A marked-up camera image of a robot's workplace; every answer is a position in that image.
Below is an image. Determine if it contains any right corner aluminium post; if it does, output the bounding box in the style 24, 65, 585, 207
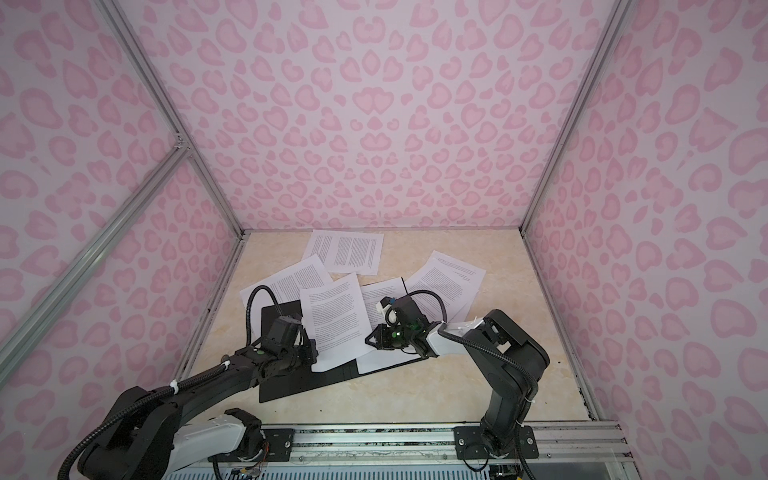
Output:
519, 0, 637, 238

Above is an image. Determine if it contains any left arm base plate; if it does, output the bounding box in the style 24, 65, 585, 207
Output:
209, 428, 295, 463

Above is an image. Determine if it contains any corner aluminium post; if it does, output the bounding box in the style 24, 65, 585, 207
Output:
94, 0, 246, 239
519, 0, 637, 238

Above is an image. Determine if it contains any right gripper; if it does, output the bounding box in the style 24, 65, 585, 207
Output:
362, 324, 415, 351

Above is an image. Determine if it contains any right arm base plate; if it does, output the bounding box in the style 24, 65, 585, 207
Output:
452, 425, 540, 460

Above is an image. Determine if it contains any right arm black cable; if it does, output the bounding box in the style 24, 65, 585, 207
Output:
407, 289, 538, 400

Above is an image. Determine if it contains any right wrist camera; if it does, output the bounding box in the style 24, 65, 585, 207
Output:
376, 296, 397, 316

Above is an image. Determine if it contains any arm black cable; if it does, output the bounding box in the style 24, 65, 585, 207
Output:
56, 284, 283, 480
407, 289, 538, 400

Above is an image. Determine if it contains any left corner aluminium post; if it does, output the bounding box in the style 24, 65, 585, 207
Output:
94, 0, 246, 239

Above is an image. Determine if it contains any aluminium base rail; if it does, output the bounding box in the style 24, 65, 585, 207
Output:
110, 421, 640, 480

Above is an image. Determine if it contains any back left paper sheet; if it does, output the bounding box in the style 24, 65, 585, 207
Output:
302, 230, 384, 275

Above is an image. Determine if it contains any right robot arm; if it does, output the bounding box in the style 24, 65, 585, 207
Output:
365, 290, 550, 458

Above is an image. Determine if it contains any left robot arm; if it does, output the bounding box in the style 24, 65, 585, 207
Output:
56, 317, 318, 479

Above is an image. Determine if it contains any printed paper sheet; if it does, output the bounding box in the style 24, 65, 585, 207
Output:
300, 274, 372, 372
356, 277, 416, 375
239, 255, 333, 336

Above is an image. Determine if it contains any centre right paper sheet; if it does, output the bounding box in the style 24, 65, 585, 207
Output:
405, 251, 486, 323

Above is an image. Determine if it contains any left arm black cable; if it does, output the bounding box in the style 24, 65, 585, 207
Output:
56, 284, 283, 480

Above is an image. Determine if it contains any diagonal aluminium frame bar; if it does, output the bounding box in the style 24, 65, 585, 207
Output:
1, 142, 189, 385

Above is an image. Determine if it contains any blue folder black inside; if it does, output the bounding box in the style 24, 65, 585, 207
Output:
259, 300, 426, 403

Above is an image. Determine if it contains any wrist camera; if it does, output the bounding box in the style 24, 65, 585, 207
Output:
261, 316, 302, 355
376, 296, 397, 316

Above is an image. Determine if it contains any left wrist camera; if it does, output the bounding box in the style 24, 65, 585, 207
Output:
261, 316, 302, 355

